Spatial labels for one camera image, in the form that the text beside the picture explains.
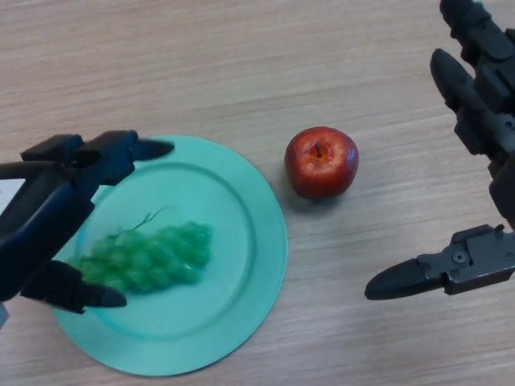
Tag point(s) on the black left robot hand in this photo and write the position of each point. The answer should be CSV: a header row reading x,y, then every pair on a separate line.
x,y
44,217

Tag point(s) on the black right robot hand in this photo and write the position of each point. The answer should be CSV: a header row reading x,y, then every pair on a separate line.
x,y
487,104

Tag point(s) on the green grape bunch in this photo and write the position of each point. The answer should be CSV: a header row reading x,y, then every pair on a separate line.
x,y
153,257

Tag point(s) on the green round plate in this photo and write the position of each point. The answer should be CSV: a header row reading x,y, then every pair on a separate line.
x,y
233,225

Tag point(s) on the red apple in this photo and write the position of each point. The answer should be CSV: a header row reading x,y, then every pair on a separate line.
x,y
322,163

